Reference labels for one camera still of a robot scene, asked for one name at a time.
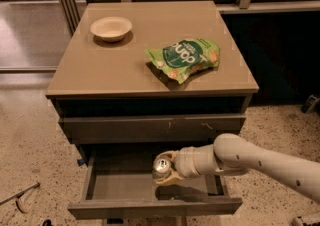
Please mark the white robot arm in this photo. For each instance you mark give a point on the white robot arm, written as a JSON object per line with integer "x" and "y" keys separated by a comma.
{"x": 230, "y": 154}

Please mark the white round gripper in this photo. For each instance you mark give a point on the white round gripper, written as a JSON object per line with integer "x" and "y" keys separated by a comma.
{"x": 182, "y": 164}

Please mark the white paper bowl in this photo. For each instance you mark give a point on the white paper bowl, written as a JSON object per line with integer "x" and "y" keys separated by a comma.
{"x": 111, "y": 29}

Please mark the closed grey top drawer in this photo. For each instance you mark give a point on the closed grey top drawer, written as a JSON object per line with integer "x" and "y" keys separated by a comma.
{"x": 147, "y": 129}

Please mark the grey object floor corner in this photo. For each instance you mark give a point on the grey object floor corner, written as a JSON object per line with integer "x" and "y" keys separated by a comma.
{"x": 307, "y": 220}

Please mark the green white 7up can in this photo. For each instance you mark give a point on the green white 7up can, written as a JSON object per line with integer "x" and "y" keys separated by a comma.
{"x": 162, "y": 167}

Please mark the open grey middle drawer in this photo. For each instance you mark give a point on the open grey middle drawer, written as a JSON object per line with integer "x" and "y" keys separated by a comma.
{"x": 119, "y": 185}

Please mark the grey drawer cabinet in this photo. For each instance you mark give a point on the grey drawer cabinet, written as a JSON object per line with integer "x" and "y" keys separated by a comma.
{"x": 116, "y": 79}

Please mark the metal rod on floor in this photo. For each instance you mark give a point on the metal rod on floor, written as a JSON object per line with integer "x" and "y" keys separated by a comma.
{"x": 17, "y": 197}

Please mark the dark wheel at right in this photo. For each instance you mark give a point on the dark wheel at right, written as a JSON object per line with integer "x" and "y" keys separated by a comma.
{"x": 310, "y": 104}

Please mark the green snack chip bag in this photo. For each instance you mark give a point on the green snack chip bag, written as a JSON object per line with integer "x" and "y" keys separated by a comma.
{"x": 185, "y": 58}

